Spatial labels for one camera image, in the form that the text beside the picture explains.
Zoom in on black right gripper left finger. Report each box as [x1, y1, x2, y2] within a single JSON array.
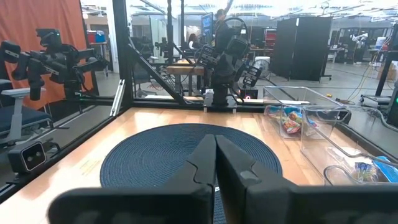
[[48, 134, 217, 224]]

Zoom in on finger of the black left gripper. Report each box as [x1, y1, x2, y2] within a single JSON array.
[[219, 55, 231, 73], [229, 61, 241, 79]]

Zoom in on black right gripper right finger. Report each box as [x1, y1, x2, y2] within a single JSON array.
[[215, 135, 398, 224]]

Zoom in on blue orange granola bar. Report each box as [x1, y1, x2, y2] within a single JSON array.
[[265, 105, 301, 119]]

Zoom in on person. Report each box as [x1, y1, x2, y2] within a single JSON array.
[[186, 33, 200, 50], [214, 8, 234, 55]]

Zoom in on wooden background table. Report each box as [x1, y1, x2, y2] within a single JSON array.
[[166, 58, 206, 96]]

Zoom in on dark upright monitor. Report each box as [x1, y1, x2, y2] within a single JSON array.
[[200, 12, 215, 45]]

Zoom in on white floor fan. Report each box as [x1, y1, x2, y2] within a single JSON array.
[[251, 57, 271, 79]]

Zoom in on clear plastic bin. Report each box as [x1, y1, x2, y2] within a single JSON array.
[[263, 86, 343, 140], [299, 105, 398, 187]]

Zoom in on round dark blue woven mat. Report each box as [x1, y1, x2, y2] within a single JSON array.
[[99, 123, 283, 224]]

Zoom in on black room partition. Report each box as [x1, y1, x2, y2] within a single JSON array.
[[270, 16, 333, 82]]

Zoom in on black slanted stand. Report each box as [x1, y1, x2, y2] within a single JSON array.
[[374, 23, 398, 97]]

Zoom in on office chair white armrest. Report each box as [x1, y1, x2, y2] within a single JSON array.
[[0, 79, 53, 147]]

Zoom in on orange curtain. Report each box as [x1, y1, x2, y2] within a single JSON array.
[[0, 0, 94, 110]]

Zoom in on silver frame bracket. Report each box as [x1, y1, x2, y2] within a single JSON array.
[[110, 79, 126, 118]]

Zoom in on black table-level camera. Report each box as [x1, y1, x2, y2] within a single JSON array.
[[7, 141, 47, 174]]

